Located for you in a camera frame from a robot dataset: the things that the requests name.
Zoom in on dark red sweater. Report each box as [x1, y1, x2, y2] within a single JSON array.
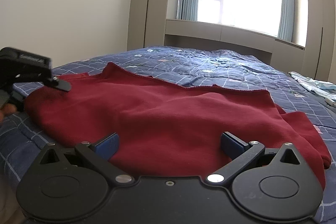
[[25, 63, 331, 185]]

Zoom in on person's hand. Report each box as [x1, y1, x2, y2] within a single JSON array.
[[0, 104, 17, 121]]

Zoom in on blue plaid quilt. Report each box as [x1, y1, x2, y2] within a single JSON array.
[[1, 46, 335, 223]]

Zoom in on beige window bench cabinet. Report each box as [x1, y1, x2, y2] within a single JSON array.
[[165, 19, 305, 71]]

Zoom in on white small box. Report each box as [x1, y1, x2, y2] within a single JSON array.
[[325, 98, 336, 107]]

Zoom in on light blue folded cloth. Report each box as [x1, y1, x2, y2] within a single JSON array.
[[289, 72, 336, 101]]

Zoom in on right beige wardrobe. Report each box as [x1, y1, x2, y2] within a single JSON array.
[[301, 0, 335, 81]]

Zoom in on right blue curtain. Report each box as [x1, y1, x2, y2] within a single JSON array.
[[277, 0, 295, 42]]

